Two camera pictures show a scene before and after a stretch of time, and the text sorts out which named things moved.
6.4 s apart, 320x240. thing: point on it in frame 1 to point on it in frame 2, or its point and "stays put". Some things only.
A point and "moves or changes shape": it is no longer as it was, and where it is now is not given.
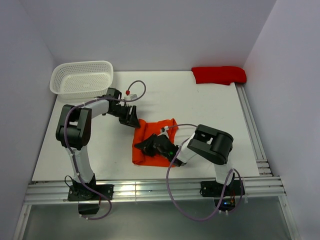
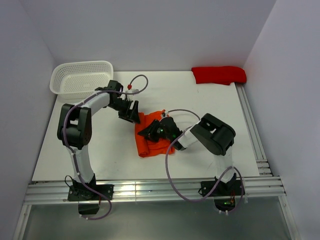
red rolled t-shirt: x=224 y=75 stays put
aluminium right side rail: x=263 y=165 stays put
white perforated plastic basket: x=81 y=79 stays put
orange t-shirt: x=143 y=129 moves or changes shape
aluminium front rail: x=48 y=192 stays put
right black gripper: x=146 y=145 to x=149 y=131
